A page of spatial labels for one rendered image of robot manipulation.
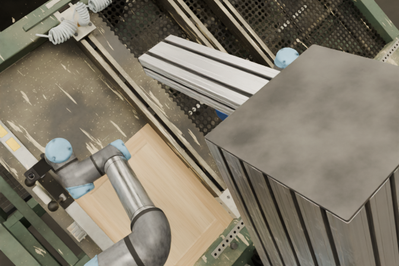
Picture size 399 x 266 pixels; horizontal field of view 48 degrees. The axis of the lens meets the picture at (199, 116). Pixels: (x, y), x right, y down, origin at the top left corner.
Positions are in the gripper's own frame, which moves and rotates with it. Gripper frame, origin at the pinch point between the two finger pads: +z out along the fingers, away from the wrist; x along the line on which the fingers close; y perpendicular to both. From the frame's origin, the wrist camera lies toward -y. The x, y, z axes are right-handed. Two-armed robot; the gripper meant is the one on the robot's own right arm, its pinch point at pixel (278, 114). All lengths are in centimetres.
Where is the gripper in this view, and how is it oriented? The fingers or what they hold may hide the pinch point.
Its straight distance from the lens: 174.9
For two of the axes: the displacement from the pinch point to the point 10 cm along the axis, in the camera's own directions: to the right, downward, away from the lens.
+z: 0.2, 5.0, 8.7
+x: -7.3, 6.0, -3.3
